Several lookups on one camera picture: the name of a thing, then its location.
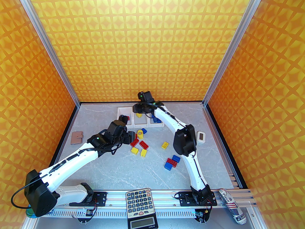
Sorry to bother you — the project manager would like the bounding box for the pink wallet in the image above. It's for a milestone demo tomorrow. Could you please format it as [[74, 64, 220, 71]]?
[[71, 131, 84, 144]]

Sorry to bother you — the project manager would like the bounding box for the black table edge strip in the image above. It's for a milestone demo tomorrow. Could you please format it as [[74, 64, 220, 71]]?
[[49, 105, 80, 169], [205, 104, 248, 189]]

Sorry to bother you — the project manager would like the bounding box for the grey desk calculator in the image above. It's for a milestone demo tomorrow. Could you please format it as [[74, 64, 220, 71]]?
[[126, 188, 158, 229]]

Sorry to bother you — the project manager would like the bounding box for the small circuit board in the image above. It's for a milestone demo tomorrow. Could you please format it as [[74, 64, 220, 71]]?
[[193, 209, 210, 224], [76, 208, 94, 224]]

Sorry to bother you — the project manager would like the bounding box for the flag printed can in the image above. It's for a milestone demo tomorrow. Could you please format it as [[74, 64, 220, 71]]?
[[219, 188, 247, 224]]

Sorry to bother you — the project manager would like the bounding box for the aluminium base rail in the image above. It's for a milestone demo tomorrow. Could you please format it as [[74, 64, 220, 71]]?
[[36, 189, 256, 209]]

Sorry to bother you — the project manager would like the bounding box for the white slotted cable duct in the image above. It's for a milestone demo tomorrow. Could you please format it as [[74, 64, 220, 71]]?
[[45, 210, 239, 218]]

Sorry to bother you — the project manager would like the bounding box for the aluminium frame post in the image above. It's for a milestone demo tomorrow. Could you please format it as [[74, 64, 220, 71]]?
[[12, 0, 81, 108], [202, 0, 269, 107]]

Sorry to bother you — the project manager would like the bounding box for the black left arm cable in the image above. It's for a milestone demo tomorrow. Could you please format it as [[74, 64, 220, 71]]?
[[11, 173, 42, 209]]

